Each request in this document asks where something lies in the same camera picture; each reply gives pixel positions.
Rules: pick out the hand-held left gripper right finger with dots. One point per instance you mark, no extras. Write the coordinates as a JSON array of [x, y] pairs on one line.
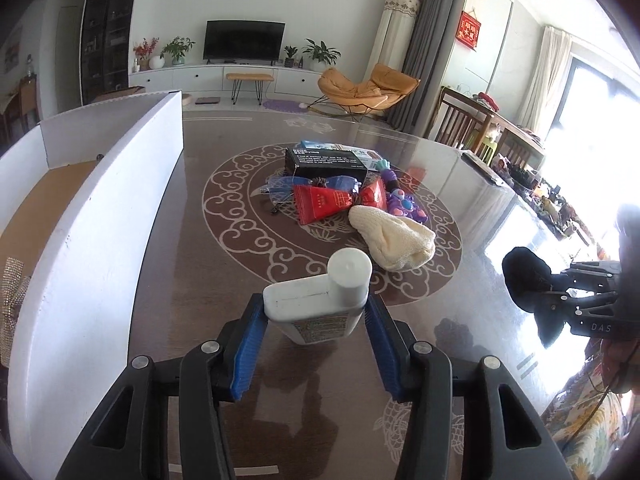
[[387, 355]]

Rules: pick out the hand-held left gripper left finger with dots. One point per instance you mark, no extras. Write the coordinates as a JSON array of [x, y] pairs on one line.
[[247, 350]]

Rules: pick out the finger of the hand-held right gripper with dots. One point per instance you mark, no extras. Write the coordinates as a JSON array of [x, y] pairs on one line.
[[565, 307], [590, 272]]

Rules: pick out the plain black scrunchie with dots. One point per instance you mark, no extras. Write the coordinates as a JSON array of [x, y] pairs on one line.
[[525, 280]]

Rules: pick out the white sunscreen bottle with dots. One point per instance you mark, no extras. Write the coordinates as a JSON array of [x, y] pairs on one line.
[[310, 300]]

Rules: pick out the cream knit hat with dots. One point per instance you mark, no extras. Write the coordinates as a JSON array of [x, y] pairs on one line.
[[395, 240]]

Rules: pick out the purple toy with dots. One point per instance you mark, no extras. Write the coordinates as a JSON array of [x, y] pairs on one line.
[[400, 200]]

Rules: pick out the blue safety glasses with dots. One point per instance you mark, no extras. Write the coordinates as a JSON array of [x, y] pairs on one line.
[[340, 181]]

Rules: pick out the white cardboard box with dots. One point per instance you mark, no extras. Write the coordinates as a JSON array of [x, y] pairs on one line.
[[90, 260]]

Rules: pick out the rhinestone bow hair clip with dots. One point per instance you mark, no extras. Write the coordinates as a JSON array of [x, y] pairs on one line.
[[12, 280]]

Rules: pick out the dark wooden desktop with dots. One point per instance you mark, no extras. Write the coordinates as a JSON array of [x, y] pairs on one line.
[[200, 270]]

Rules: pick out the person's right hand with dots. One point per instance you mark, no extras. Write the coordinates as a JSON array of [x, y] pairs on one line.
[[616, 365]]

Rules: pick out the patterned rug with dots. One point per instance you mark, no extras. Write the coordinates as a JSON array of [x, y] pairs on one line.
[[585, 425]]

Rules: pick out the cluttered wooden side table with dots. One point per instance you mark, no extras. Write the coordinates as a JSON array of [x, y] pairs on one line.
[[530, 165]]

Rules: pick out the black flat object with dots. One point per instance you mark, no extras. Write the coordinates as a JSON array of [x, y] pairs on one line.
[[487, 167]]

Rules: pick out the red snack packet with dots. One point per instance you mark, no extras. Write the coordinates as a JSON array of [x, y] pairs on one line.
[[320, 205]]

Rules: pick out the black rectangular box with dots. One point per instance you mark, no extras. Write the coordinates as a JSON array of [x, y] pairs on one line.
[[325, 165]]

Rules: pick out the light blue box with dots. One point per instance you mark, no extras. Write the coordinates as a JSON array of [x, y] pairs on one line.
[[360, 155]]

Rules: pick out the wooden dining chair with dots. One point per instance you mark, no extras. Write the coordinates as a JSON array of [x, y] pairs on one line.
[[457, 120]]

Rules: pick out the white sheer curtain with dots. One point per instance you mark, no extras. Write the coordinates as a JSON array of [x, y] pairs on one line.
[[547, 75]]

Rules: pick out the purple floor mat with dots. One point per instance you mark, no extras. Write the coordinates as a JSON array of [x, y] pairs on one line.
[[285, 105]]

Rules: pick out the dark floor scale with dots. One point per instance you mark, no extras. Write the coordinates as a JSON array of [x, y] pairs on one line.
[[206, 101]]

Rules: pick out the orange lounge chair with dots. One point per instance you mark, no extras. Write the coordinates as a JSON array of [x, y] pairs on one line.
[[350, 87]]

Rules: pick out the grey curtain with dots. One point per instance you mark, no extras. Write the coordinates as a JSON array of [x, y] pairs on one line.
[[435, 50]]

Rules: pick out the wooden bench with metal legs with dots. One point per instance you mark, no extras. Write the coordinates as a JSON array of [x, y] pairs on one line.
[[249, 77]]

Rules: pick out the white television cabinet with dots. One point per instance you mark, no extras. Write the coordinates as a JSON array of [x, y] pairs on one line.
[[175, 80]]

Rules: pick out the small potted plant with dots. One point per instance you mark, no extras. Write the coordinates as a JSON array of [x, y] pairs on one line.
[[290, 55]]

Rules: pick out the round white vase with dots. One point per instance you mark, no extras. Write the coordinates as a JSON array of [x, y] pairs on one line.
[[157, 62]]

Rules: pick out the standing air conditioner with cover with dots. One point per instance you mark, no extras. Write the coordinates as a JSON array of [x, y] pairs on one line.
[[395, 40]]

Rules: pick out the large leafy potted plant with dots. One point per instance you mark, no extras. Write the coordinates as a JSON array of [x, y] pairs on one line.
[[320, 52]]

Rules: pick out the black television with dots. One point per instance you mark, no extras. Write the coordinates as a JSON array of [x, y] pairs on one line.
[[244, 41]]

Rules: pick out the green potted plant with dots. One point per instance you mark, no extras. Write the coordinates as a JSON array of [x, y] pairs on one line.
[[177, 47]]

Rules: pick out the red flowers in vase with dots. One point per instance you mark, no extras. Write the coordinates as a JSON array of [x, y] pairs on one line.
[[145, 50]]

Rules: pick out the small wooden cabinet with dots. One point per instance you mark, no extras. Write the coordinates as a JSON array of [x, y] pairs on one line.
[[29, 100]]

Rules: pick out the dark glass display cabinet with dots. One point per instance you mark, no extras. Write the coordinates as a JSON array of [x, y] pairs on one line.
[[107, 30]]

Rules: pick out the red wall hanging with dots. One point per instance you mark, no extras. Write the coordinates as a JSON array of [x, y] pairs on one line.
[[470, 30]]

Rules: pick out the wall painting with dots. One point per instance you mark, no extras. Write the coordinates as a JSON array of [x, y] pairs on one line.
[[13, 50]]

